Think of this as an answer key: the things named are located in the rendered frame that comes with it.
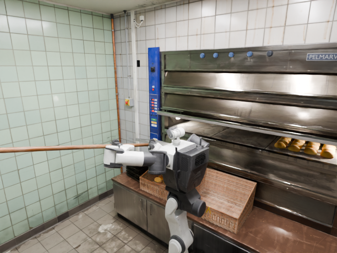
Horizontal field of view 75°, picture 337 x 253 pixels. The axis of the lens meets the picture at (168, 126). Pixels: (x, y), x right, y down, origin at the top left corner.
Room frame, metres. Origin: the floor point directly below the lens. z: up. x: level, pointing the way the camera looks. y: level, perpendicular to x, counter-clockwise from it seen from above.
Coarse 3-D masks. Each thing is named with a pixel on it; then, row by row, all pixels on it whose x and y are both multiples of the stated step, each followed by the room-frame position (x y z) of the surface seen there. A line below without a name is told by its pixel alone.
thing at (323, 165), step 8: (168, 128) 2.68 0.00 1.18; (200, 136) 2.35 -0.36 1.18; (224, 144) 2.15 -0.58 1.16; (232, 144) 2.10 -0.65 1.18; (240, 144) 2.08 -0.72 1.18; (256, 152) 1.95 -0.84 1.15; (264, 152) 1.90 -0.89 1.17; (272, 152) 1.87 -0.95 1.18; (288, 160) 1.77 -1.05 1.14; (296, 160) 1.74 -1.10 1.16; (304, 160) 1.70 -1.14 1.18; (312, 160) 1.69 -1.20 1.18; (328, 168) 1.59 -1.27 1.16; (336, 168) 1.56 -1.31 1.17
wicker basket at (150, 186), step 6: (144, 174) 2.29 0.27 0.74; (150, 174) 2.37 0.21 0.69; (144, 180) 2.19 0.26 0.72; (150, 180) 2.38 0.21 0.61; (144, 186) 2.20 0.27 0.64; (150, 186) 2.13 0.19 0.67; (156, 186) 2.08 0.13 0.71; (162, 186) 2.04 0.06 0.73; (150, 192) 2.14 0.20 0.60; (156, 192) 2.09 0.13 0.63; (162, 192) 2.16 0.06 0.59; (162, 198) 2.03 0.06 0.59
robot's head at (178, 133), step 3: (177, 129) 1.48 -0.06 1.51; (180, 129) 1.47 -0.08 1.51; (183, 129) 1.49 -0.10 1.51; (174, 132) 1.42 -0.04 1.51; (177, 132) 1.44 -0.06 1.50; (180, 132) 1.46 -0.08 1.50; (183, 132) 1.47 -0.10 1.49; (177, 135) 1.44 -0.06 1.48; (180, 135) 1.46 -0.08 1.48; (183, 135) 1.48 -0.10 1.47; (177, 138) 1.45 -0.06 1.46; (174, 141) 1.45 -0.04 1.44; (177, 141) 1.44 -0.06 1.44; (180, 141) 1.45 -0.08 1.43
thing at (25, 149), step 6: (108, 144) 1.61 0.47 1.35; (126, 144) 1.74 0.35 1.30; (132, 144) 1.79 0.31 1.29; (138, 144) 1.84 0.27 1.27; (144, 144) 1.90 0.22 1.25; (0, 150) 1.08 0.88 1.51; (6, 150) 1.10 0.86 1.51; (12, 150) 1.12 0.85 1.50; (18, 150) 1.14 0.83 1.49; (24, 150) 1.16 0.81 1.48; (30, 150) 1.18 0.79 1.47; (36, 150) 1.21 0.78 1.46; (42, 150) 1.23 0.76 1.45; (48, 150) 1.26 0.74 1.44; (54, 150) 1.29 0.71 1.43; (60, 150) 1.32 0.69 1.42
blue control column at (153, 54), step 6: (150, 48) 2.75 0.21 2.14; (156, 48) 2.69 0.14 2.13; (150, 54) 2.75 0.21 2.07; (156, 54) 2.69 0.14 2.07; (150, 60) 2.75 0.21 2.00; (156, 60) 2.69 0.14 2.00; (150, 66) 2.75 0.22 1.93; (156, 66) 2.69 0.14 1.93; (150, 72) 2.75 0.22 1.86; (156, 72) 2.69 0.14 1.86; (150, 78) 2.75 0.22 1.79; (156, 78) 2.69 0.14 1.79; (150, 84) 2.76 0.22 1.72; (156, 84) 2.69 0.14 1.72; (150, 90) 2.76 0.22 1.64; (156, 90) 2.69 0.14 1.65; (150, 96) 2.76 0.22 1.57; (156, 96) 2.70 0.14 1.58; (150, 132) 2.77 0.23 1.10; (156, 132) 2.70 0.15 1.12; (150, 138) 2.77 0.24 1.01; (156, 138) 2.70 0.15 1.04
